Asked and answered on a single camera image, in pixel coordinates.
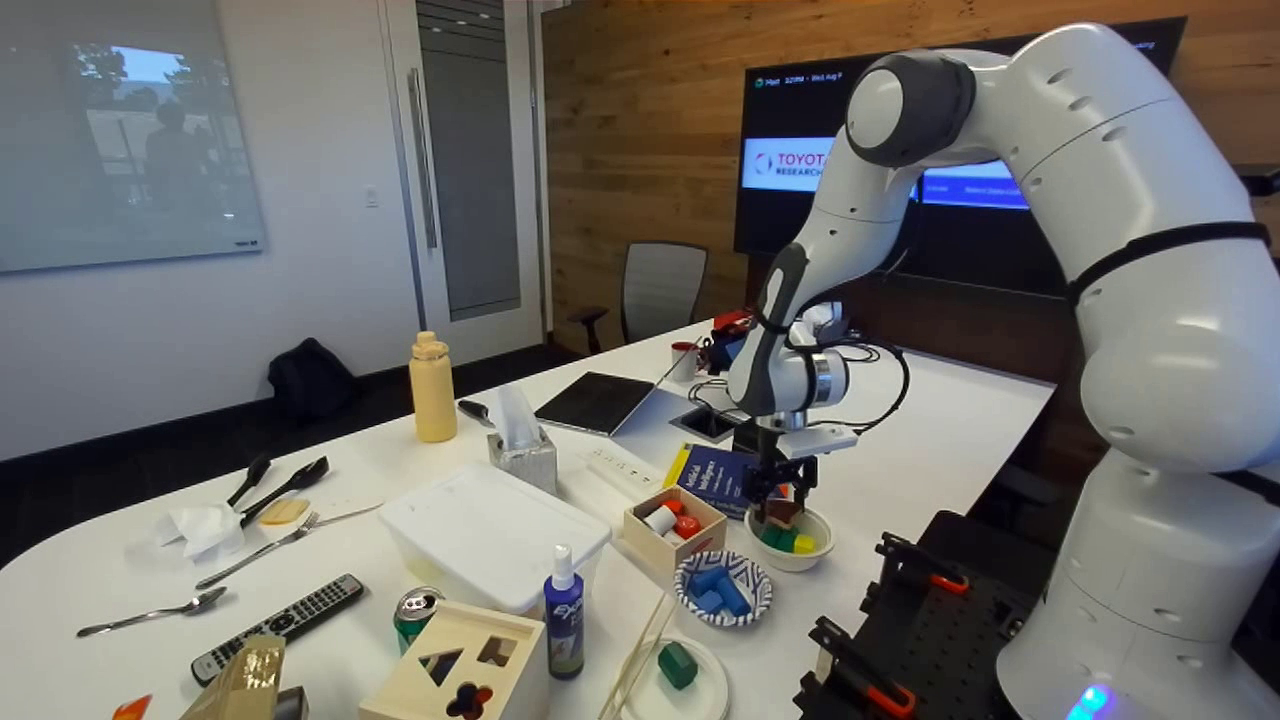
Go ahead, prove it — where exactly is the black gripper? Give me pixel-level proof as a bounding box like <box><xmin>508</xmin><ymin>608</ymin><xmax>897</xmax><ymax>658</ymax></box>
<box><xmin>724</xmin><ymin>420</ymin><xmax>814</xmax><ymax>529</ymax></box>

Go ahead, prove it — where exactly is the brown toy steak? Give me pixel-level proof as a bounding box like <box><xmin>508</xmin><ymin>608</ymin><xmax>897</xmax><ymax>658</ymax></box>
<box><xmin>764</xmin><ymin>481</ymin><xmax>803</xmax><ymax>529</ymax></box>

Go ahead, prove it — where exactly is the white bowl with blue items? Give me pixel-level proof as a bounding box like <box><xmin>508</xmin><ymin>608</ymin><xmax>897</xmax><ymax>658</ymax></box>
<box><xmin>672</xmin><ymin>548</ymin><xmax>779</xmax><ymax>633</ymax></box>

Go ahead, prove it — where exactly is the wooden toy box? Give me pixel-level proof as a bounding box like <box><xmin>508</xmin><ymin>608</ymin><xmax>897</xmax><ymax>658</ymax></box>
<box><xmin>610</xmin><ymin>486</ymin><xmax>731</xmax><ymax>588</ymax></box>

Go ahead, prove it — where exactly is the green toy piece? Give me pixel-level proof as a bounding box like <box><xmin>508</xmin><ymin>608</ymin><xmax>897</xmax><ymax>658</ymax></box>
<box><xmin>655</xmin><ymin>635</ymin><xmax>702</xmax><ymax>694</ymax></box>

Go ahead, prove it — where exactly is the white plate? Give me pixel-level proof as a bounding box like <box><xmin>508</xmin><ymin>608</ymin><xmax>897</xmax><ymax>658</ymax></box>
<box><xmin>619</xmin><ymin>627</ymin><xmax>735</xmax><ymax>720</ymax></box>

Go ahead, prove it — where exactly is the blue book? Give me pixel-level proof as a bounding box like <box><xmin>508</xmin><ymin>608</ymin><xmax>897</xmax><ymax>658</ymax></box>
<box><xmin>660</xmin><ymin>439</ymin><xmax>771</xmax><ymax>524</ymax></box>

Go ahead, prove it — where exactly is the black box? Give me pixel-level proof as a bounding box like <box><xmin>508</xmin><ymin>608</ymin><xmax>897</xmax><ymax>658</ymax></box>
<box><xmin>669</xmin><ymin>399</ymin><xmax>735</xmax><ymax>443</ymax></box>

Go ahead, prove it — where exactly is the black orange clamp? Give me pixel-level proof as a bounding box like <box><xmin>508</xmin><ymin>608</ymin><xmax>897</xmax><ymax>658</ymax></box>
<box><xmin>872</xmin><ymin>529</ymin><xmax>977</xmax><ymax>602</ymax></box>
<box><xmin>807</xmin><ymin>613</ymin><xmax>923</xmax><ymax>720</ymax></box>

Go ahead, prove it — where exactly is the white power strip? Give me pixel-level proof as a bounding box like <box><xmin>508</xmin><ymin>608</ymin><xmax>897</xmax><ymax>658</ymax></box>
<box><xmin>580</xmin><ymin>443</ymin><xmax>669</xmax><ymax>505</ymax></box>

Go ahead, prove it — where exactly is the red object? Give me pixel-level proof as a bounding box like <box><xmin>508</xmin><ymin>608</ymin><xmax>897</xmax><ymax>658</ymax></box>
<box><xmin>706</xmin><ymin>308</ymin><xmax>761</xmax><ymax>344</ymax></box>

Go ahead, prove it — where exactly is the black laptop tablet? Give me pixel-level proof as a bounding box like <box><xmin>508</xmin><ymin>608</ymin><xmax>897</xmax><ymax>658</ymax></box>
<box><xmin>531</xmin><ymin>350</ymin><xmax>717</xmax><ymax>465</ymax></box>

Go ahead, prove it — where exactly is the black perforated mounting board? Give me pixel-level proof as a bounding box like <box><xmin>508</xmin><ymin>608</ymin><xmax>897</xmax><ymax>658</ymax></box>
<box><xmin>792</xmin><ymin>507</ymin><xmax>1111</xmax><ymax>720</ymax></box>

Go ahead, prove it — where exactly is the office chair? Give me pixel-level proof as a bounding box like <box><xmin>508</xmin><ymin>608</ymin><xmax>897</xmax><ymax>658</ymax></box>
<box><xmin>574</xmin><ymin>241</ymin><xmax>711</xmax><ymax>353</ymax></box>

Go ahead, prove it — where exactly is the blue spray bottle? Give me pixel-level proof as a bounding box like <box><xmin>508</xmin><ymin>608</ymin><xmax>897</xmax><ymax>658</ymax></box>
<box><xmin>541</xmin><ymin>542</ymin><xmax>589</xmax><ymax>686</ymax></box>

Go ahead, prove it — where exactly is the grey tissue box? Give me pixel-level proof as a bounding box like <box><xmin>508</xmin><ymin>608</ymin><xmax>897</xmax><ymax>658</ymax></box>
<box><xmin>481</xmin><ymin>385</ymin><xmax>563</xmax><ymax>502</ymax></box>

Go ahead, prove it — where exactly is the white plastic bin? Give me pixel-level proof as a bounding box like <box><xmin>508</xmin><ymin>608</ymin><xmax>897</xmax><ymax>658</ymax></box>
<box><xmin>377</xmin><ymin>459</ymin><xmax>615</xmax><ymax>618</ymax></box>

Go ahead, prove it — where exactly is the tan bottle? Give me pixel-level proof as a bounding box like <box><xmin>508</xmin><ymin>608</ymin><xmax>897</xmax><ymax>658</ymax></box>
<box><xmin>405</xmin><ymin>329</ymin><xmax>458</xmax><ymax>450</ymax></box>

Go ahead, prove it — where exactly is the green soda can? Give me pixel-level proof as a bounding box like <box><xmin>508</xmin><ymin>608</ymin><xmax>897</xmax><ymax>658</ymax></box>
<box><xmin>389</xmin><ymin>584</ymin><xmax>449</xmax><ymax>658</ymax></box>

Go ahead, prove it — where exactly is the wooden shape sorter box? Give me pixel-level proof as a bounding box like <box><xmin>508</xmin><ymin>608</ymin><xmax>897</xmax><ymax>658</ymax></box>
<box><xmin>357</xmin><ymin>602</ymin><xmax>551</xmax><ymax>720</ymax></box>

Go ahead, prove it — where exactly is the white door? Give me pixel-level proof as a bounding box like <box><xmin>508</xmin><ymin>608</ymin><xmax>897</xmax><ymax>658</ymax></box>
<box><xmin>383</xmin><ymin>0</ymin><xmax>551</xmax><ymax>368</ymax></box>

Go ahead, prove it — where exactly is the black backpack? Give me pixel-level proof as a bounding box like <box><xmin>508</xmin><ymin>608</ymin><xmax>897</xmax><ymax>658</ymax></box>
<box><xmin>263</xmin><ymin>331</ymin><xmax>359</xmax><ymax>423</ymax></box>

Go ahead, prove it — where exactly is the wooden spatula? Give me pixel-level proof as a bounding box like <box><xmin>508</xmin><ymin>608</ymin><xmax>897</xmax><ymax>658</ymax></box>
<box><xmin>252</xmin><ymin>494</ymin><xmax>314</xmax><ymax>535</ymax></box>

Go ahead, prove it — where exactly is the black remote control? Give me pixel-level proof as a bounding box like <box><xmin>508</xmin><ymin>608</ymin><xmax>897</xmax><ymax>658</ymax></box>
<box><xmin>189</xmin><ymin>571</ymin><xmax>371</xmax><ymax>688</ymax></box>

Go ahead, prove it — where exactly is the black spoon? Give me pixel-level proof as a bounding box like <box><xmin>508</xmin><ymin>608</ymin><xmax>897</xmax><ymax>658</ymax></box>
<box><xmin>225</xmin><ymin>451</ymin><xmax>275</xmax><ymax>514</ymax></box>

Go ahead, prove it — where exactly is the long silver utensil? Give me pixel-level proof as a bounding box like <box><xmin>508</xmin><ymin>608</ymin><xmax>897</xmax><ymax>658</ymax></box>
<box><xmin>190</xmin><ymin>496</ymin><xmax>389</xmax><ymax>591</ymax></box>

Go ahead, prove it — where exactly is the brass wooden object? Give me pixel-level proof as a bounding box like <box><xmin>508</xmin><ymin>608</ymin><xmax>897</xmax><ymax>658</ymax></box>
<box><xmin>174</xmin><ymin>627</ymin><xmax>312</xmax><ymax>720</ymax></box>

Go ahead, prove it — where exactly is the white napkin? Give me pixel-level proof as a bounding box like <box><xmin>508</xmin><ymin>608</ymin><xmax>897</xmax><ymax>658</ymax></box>
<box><xmin>124</xmin><ymin>496</ymin><xmax>291</xmax><ymax>571</ymax></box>

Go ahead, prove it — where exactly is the silver fork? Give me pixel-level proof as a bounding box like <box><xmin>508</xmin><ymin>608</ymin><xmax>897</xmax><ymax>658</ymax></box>
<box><xmin>73</xmin><ymin>580</ymin><xmax>230</xmax><ymax>639</ymax></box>

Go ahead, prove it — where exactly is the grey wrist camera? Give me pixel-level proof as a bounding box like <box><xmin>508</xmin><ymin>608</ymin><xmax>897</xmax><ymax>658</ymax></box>
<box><xmin>771</xmin><ymin>420</ymin><xmax>860</xmax><ymax>465</ymax></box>

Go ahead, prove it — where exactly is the wall tv monitor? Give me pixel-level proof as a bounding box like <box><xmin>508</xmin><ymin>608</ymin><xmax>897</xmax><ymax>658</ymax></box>
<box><xmin>731</xmin><ymin>11</ymin><xmax>1193</xmax><ymax>302</ymax></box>

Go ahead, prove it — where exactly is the wall whiteboard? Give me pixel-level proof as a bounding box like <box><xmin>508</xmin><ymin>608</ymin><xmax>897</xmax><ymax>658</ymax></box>
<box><xmin>0</xmin><ymin>0</ymin><xmax>271</xmax><ymax>280</ymax></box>

